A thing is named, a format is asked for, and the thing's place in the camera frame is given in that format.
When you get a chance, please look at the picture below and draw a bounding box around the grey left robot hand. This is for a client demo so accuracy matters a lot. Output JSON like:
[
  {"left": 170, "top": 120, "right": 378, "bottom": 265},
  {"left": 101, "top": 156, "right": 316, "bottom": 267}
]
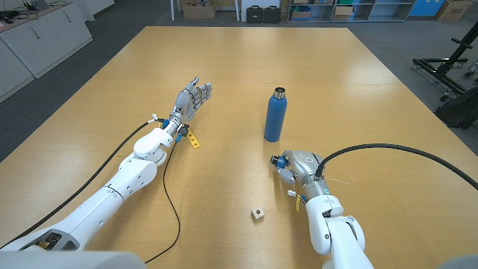
[{"left": 171, "top": 76, "right": 213, "bottom": 126}]

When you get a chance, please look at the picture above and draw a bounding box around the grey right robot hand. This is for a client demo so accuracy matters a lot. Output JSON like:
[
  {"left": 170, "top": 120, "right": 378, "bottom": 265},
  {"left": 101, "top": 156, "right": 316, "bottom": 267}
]
[{"left": 275, "top": 149, "right": 323, "bottom": 185}]

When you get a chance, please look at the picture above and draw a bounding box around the blue bottle cap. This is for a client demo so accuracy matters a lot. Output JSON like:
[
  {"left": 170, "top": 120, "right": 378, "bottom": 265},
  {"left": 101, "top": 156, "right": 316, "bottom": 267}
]
[{"left": 270, "top": 154, "right": 288, "bottom": 170}]

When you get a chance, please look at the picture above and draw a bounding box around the blue metal bottle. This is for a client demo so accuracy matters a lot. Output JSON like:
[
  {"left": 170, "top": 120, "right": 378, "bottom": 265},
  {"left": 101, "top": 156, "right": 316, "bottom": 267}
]
[{"left": 263, "top": 87, "right": 288, "bottom": 143}]

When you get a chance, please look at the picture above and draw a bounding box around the small wooden block with hole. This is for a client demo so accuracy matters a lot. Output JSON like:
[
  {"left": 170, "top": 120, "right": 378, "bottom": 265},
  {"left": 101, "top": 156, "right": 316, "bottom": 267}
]
[{"left": 250, "top": 206, "right": 266, "bottom": 223}]

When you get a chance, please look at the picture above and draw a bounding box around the yellow perforated plastic strip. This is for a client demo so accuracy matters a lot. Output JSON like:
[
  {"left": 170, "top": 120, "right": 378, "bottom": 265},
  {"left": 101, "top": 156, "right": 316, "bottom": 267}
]
[{"left": 186, "top": 129, "right": 201, "bottom": 149}]

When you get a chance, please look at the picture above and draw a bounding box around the cardboard box on floor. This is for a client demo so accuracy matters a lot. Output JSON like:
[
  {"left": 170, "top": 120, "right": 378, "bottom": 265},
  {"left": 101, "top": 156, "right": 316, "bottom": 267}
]
[{"left": 181, "top": 3, "right": 217, "bottom": 20}]

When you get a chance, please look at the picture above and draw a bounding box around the black hard case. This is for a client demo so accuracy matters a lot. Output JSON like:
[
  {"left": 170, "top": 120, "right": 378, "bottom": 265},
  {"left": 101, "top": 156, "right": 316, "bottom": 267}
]
[
  {"left": 263, "top": 4, "right": 282, "bottom": 24},
  {"left": 246, "top": 4, "right": 264, "bottom": 24}
]

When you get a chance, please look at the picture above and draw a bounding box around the white board behind cases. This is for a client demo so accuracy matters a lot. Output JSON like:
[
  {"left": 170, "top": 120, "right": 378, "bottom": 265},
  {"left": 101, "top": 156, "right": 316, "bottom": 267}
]
[{"left": 240, "top": 0, "right": 282, "bottom": 22}]

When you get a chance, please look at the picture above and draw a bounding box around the small cardboard box in shelf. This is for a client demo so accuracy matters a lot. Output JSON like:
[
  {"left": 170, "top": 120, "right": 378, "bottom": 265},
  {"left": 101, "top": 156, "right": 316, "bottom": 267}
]
[{"left": 333, "top": 5, "right": 355, "bottom": 22}]

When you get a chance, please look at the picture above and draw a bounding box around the white cabinet row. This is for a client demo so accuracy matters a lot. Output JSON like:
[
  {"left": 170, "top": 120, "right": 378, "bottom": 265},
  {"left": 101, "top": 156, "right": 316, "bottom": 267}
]
[{"left": 0, "top": 0, "right": 93, "bottom": 104}]

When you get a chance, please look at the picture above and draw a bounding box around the grey metal shelf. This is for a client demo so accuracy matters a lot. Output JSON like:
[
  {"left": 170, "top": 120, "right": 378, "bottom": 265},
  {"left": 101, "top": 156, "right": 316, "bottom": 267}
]
[{"left": 287, "top": 0, "right": 416, "bottom": 23}]

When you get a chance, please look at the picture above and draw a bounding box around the black metal stand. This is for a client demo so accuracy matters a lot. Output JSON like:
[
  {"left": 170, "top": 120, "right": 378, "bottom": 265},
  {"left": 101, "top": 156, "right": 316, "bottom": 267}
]
[{"left": 412, "top": 22, "right": 478, "bottom": 102}]

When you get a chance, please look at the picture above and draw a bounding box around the blue panel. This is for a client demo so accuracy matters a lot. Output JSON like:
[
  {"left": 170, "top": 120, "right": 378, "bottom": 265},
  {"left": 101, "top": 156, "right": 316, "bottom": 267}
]
[{"left": 409, "top": 0, "right": 445, "bottom": 17}]

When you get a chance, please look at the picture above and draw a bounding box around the large cardboard box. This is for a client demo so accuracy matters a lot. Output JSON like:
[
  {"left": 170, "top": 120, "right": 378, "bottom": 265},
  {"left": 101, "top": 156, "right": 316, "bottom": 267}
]
[{"left": 435, "top": 0, "right": 474, "bottom": 22}]

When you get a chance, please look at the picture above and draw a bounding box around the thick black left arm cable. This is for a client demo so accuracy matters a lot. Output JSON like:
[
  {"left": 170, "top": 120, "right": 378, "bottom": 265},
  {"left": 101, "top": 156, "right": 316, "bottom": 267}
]
[{"left": 0, "top": 121, "right": 158, "bottom": 250}]

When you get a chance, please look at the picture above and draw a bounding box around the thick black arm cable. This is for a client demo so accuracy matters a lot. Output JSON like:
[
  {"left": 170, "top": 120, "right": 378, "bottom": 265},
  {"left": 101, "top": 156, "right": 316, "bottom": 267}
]
[
  {"left": 0, "top": 121, "right": 158, "bottom": 250},
  {"left": 315, "top": 143, "right": 478, "bottom": 191}
]

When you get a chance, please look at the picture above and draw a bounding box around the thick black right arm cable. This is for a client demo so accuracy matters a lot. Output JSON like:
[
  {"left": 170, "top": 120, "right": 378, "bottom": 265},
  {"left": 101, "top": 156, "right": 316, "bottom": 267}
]
[{"left": 315, "top": 143, "right": 478, "bottom": 191}]

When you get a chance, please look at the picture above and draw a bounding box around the white table frame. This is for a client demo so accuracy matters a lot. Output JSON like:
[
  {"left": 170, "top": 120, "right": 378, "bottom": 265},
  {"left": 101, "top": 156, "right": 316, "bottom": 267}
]
[{"left": 170, "top": 0, "right": 240, "bottom": 22}]

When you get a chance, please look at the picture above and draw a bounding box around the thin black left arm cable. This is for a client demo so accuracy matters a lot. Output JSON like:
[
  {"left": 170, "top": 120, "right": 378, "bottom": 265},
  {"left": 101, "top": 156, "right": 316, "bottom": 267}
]
[{"left": 144, "top": 140, "right": 181, "bottom": 264}]

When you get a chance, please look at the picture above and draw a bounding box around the black cable clutter on cabinet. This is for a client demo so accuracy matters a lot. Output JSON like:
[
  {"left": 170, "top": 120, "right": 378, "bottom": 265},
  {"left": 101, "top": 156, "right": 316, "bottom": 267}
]
[{"left": 0, "top": 9, "right": 24, "bottom": 25}]

